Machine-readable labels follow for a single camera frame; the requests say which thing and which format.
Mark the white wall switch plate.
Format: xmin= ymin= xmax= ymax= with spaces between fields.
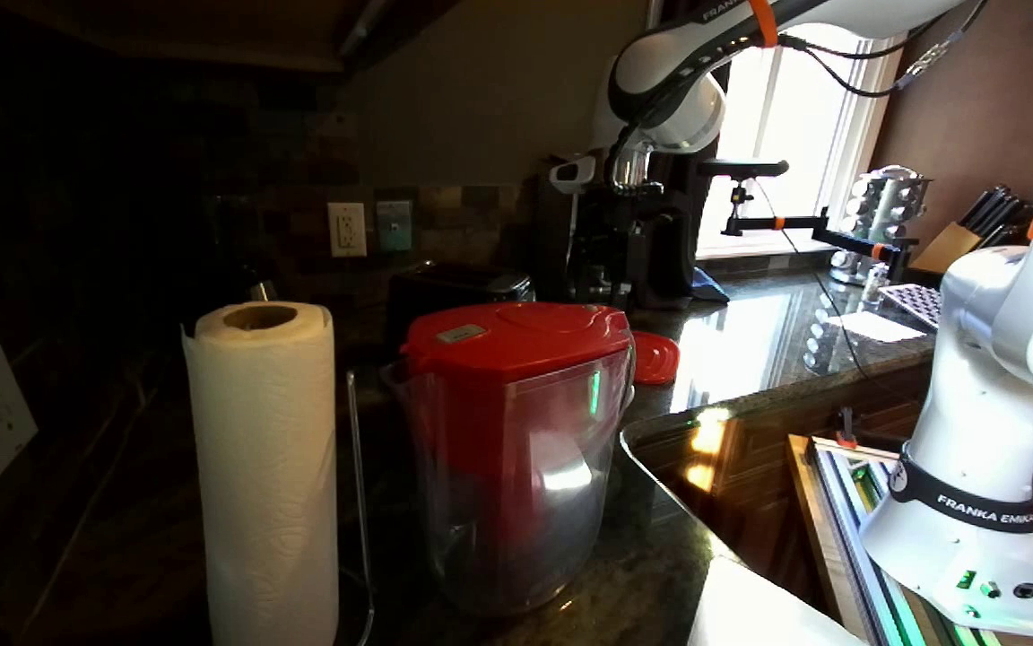
xmin=324 ymin=198 xmax=375 ymax=263

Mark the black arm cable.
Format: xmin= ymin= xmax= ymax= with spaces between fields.
xmin=780 ymin=0 xmax=989 ymax=99

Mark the wooden knife block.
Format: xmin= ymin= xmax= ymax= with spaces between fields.
xmin=908 ymin=181 xmax=1033 ymax=278

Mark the patterned cloth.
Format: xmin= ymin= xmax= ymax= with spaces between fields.
xmin=879 ymin=278 xmax=962 ymax=332

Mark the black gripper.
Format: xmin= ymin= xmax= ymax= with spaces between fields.
xmin=585 ymin=140 xmax=666 ymax=265

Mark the metal paper towel holder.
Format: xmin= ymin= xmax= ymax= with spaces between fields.
xmin=342 ymin=369 xmax=381 ymax=646

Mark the wooden base cabinet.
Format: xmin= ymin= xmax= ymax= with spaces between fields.
xmin=634 ymin=356 xmax=943 ymax=604

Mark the grey wall outlet plate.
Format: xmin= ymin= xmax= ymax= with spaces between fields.
xmin=375 ymin=198 xmax=419 ymax=257

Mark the white paper towel roll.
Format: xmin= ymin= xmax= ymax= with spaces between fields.
xmin=179 ymin=299 xmax=345 ymax=646

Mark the black coffee maker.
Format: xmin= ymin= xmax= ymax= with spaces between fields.
xmin=640 ymin=147 xmax=792 ymax=306

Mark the small white paper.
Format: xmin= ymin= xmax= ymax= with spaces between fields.
xmin=835 ymin=306 xmax=934 ymax=348

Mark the wooden upper cabinet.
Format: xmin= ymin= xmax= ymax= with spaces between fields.
xmin=0 ymin=0 xmax=460 ymax=77

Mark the red water filter pitcher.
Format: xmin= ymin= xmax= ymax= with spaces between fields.
xmin=381 ymin=299 xmax=640 ymax=620

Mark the silver studded panel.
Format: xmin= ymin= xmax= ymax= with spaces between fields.
xmin=854 ymin=160 xmax=937 ymax=247

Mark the black toaster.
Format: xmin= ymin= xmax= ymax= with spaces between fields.
xmin=384 ymin=263 xmax=534 ymax=352

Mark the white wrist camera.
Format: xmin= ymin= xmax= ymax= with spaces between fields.
xmin=550 ymin=150 xmax=598 ymax=195

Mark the bright window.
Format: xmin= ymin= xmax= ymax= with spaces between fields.
xmin=696 ymin=22 xmax=904 ymax=265

